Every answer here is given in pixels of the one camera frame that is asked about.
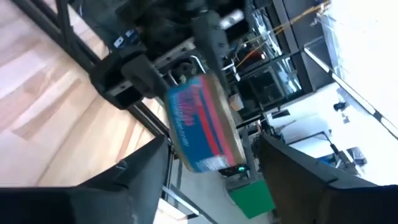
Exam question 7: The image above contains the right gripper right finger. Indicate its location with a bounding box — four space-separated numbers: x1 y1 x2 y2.
257 133 398 224

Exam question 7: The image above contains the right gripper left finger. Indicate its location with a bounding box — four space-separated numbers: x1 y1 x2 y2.
0 135 170 224

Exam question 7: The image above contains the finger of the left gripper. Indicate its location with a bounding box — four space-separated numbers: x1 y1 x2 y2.
191 11 231 91
121 54 170 100

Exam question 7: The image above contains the gold-lid blue red can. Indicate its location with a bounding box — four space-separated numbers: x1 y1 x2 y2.
164 73 247 174

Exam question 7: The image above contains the green box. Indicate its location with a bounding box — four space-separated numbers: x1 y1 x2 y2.
228 179 276 220

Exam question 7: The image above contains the black device green light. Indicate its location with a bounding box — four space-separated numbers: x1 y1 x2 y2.
219 164 249 177

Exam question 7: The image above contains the yellow cord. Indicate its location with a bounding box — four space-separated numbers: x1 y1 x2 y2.
236 0 330 68

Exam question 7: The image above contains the black aluminium table frame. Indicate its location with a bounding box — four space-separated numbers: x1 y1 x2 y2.
11 0 218 224

